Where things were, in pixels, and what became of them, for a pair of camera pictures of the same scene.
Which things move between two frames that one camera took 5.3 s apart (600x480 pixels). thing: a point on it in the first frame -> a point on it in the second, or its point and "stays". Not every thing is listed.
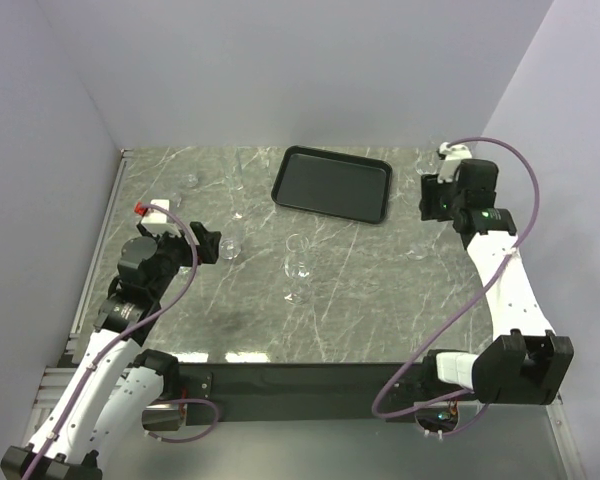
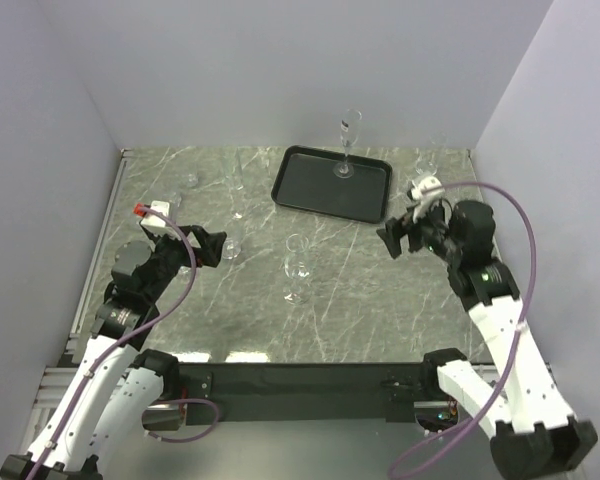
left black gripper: (208, 247) stays
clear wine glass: (297, 288) stays
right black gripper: (431, 189) -> (397, 227)
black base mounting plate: (260, 393) stays
